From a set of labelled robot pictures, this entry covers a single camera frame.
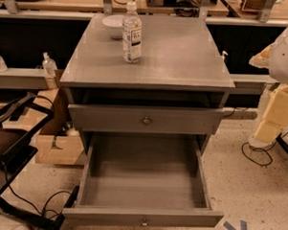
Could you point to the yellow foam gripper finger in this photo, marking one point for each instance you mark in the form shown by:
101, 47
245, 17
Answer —
275, 116

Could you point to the grey drawer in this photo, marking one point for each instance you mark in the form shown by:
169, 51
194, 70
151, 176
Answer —
143, 180
127, 118

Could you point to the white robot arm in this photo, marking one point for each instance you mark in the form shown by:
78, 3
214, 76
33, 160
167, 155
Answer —
274, 57

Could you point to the grey wooden drawer cabinet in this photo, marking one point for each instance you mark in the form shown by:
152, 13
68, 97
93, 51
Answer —
180, 67

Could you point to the grey top drawer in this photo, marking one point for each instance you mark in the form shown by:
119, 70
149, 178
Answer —
127, 118

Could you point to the black stand base right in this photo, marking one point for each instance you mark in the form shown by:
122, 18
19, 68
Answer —
282, 143

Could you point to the small white pump bottle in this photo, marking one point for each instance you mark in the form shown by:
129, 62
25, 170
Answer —
224, 55

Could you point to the clear plastic water bottle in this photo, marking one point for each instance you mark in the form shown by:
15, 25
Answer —
131, 34

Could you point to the white ceramic bowl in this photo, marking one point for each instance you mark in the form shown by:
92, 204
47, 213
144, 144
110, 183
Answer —
113, 25

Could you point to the cardboard box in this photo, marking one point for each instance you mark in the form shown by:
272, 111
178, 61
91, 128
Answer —
57, 142

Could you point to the small sanitizer bottle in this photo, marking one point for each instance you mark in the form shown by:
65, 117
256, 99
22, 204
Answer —
49, 65

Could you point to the black metal cart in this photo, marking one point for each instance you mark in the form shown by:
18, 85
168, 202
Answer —
15, 154

